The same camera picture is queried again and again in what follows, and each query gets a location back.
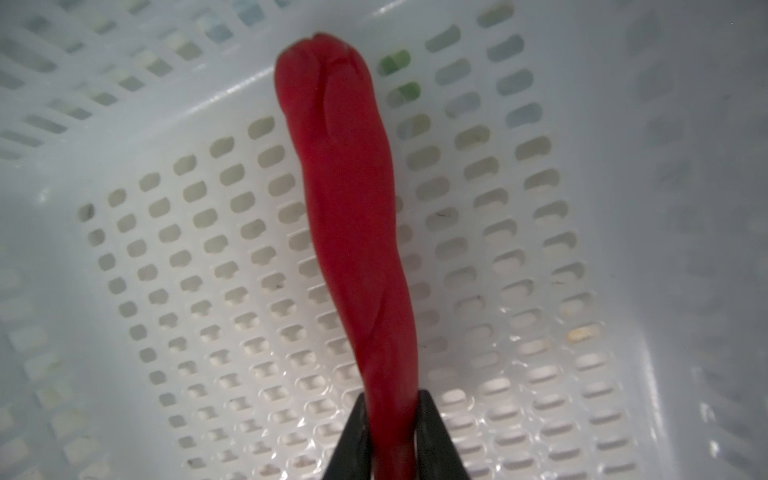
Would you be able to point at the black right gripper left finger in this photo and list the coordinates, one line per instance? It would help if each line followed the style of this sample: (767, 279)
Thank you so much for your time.
(352, 457)

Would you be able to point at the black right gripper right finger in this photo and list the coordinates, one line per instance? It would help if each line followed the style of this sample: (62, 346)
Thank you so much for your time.
(436, 455)

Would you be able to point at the red chili pepper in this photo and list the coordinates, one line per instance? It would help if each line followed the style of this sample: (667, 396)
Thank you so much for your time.
(326, 93)

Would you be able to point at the white plastic perforated basket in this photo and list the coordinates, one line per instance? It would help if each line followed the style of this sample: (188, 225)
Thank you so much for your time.
(581, 198)

